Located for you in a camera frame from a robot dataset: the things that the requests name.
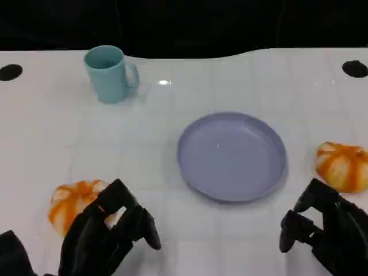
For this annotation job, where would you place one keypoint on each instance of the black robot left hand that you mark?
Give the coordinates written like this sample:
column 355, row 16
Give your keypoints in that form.
column 89, row 238

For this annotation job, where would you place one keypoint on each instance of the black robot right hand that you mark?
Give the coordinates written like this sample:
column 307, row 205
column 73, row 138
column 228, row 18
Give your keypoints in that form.
column 345, row 230

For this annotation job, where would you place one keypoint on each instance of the orange white toy bread roll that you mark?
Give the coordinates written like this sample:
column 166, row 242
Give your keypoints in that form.
column 70, row 201
column 342, row 166

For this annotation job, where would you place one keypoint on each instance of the lilac plate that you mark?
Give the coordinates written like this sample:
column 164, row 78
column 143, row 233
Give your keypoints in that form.
column 230, row 158

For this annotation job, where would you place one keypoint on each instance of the pale green mug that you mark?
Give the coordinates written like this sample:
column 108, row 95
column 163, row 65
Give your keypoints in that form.
column 107, row 83

